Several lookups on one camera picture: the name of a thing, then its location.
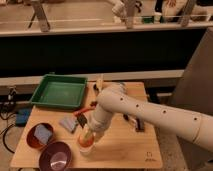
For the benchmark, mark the blue sponge in bowl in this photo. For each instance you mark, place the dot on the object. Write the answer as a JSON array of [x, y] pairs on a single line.
[[42, 134]]

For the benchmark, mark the blue box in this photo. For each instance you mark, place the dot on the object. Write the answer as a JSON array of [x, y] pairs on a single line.
[[22, 116]]

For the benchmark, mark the maroon bowl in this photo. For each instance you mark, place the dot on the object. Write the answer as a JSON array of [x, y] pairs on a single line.
[[55, 157]]

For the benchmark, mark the brown bowl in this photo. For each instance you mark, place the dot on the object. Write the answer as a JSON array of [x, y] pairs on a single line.
[[33, 142]]

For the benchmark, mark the green plastic tray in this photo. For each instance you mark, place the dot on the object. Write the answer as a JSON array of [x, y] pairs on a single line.
[[60, 91]]

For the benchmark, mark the orange handled brush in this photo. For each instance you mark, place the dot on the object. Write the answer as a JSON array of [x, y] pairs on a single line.
[[80, 114]]

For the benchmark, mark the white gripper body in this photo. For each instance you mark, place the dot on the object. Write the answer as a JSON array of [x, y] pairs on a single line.
[[97, 135]]

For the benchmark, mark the black brown block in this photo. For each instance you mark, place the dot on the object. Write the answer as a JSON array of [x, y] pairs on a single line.
[[135, 122]]

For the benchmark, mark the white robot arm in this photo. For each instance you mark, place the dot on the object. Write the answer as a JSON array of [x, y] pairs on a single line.
[[192, 126]]

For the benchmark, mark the orange apple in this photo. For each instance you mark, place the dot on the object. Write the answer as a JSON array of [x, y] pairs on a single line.
[[86, 140]]

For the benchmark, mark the grey blue sponge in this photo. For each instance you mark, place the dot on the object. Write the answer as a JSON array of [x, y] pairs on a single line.
[[69, 123]]

